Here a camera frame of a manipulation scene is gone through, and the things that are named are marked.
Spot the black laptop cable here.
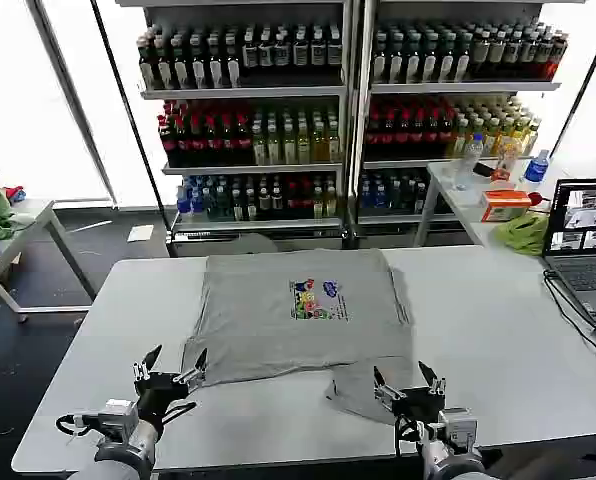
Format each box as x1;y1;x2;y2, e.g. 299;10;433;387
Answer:
542;268;596;375

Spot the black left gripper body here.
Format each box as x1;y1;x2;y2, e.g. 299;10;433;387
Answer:
134;371;191;437

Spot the white side table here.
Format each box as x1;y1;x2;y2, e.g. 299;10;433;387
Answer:
412;157;596;257

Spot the grey cloth heap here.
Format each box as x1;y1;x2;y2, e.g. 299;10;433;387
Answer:
226;233;280;257

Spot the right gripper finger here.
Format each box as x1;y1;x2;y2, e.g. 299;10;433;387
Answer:
372;365;408;412
417;360;448;400

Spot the black slanted pole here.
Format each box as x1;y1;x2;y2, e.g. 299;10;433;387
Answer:
89;0;173;224
550;7;596;157

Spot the grey window frame post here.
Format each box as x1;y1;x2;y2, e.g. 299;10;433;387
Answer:
25;0;118;205

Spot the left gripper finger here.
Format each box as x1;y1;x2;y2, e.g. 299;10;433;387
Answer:
172;347;209;395
132;344;163;385

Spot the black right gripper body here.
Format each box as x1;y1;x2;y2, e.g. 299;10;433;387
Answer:
377;384;448;432

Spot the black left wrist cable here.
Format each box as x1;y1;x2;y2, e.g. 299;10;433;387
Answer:
55;401;199;437

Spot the blue label water bottle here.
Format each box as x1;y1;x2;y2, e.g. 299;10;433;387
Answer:
522;148;551;184

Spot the grey metal side table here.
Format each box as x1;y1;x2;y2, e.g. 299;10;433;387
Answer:
0;197;99;324

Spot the clear water bottle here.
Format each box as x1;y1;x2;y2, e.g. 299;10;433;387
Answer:
454;132;485;193

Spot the orange tissue box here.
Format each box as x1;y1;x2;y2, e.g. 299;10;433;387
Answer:
479;188;534;223

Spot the bottle shelf with yellow bottles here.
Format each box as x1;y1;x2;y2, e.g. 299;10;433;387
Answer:
352;0;587;250

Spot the lime green cloth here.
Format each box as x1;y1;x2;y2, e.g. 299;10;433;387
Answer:
492;211;550;257

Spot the bottle shelf with blue bottles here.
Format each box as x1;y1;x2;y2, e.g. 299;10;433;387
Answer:
115;0;355;257

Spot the grey open laptop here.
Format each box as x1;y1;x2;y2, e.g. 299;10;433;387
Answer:
541;177;596;324

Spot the grey printed t-shirt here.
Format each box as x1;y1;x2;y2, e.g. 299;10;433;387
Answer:
181;248;415;425

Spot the black and red tool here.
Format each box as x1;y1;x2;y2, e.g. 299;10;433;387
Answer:
471;161;500;181

